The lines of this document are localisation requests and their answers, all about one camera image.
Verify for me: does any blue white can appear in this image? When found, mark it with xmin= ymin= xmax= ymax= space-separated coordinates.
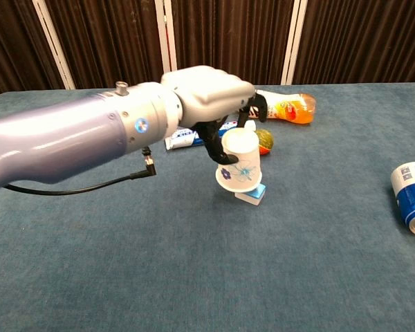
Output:
xmin=390 ymin=160 xmax=415 ymax=237

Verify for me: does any orange drink bottle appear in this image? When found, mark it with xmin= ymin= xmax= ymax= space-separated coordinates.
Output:
xmin=250 ymin=89 xmax=317 ymax=125

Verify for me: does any dark brown pleated curtain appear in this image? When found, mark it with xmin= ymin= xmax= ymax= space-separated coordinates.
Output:
xmin=0 ymin=0 xmax=415 ymax=101

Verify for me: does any white paper cup flower print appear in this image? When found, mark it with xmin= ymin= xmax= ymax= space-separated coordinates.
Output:
xmin=214 ymin=127 xmax=263 ymax=193

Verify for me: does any blue white toothpaste tube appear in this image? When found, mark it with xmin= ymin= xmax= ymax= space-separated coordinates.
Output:
xmin=164 ymin=120 xmax=257 ymax=151

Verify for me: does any white partition frame post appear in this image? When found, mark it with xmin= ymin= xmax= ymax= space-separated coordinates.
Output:
xmin=280 ymin=0 xmax=311 ymax=86
xmin=154 ymin=0 xmax=179 ymax=75
xmin=32 ymin=0 xmax=77 ymax=91

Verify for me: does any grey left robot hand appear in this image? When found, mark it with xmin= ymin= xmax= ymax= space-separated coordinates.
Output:
xmin=160 ymin=65 xmax=268 ymax=165

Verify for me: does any orange green ball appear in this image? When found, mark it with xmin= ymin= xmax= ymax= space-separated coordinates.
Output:
xmin=255 ymin=129 xmax=275 ymax=156

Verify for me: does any small blue white block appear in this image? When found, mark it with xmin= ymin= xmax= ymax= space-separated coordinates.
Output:
xmin=234 ymin=183 xmax=267 ymax=206

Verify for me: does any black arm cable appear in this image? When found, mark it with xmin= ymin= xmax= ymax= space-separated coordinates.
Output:
xmin=3 ymin=147 xmax=157 ymax=196

